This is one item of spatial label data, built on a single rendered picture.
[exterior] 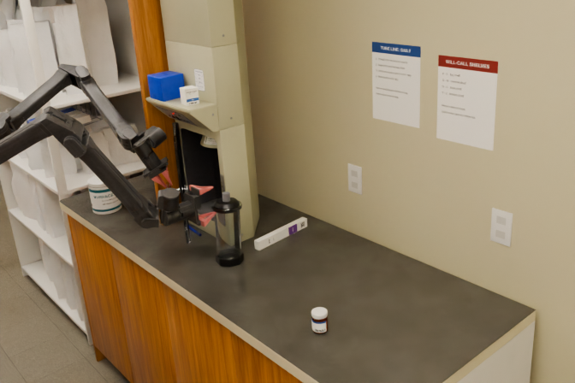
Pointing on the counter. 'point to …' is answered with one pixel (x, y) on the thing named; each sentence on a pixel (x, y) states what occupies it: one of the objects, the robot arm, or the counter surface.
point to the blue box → (165, 85)
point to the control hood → (205, 112)
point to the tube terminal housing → (240, 118)
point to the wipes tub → (102, 197)
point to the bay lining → (201, 165)
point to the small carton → (189, 95)
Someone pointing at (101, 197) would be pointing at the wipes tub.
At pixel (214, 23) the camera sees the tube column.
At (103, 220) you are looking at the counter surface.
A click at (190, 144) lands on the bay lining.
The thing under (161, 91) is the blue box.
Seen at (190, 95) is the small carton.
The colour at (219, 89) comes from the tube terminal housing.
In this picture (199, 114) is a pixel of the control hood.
